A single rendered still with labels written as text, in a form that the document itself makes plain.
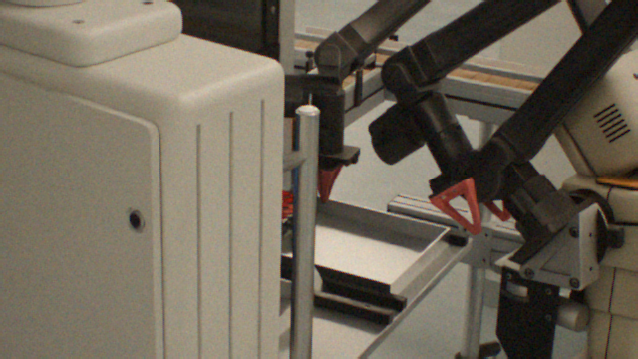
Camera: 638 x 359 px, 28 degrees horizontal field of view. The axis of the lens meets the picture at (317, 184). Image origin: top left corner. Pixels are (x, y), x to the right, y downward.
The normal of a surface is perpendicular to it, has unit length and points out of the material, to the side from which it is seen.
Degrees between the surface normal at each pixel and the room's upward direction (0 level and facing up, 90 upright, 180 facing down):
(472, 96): 90
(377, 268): 0
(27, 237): 90
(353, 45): 57
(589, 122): 90
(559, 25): 90
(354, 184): 0
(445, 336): 0
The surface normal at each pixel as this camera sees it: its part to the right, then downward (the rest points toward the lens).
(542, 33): -0.46, 0.34
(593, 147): -0.65, 0.29
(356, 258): 0.03, -0.92
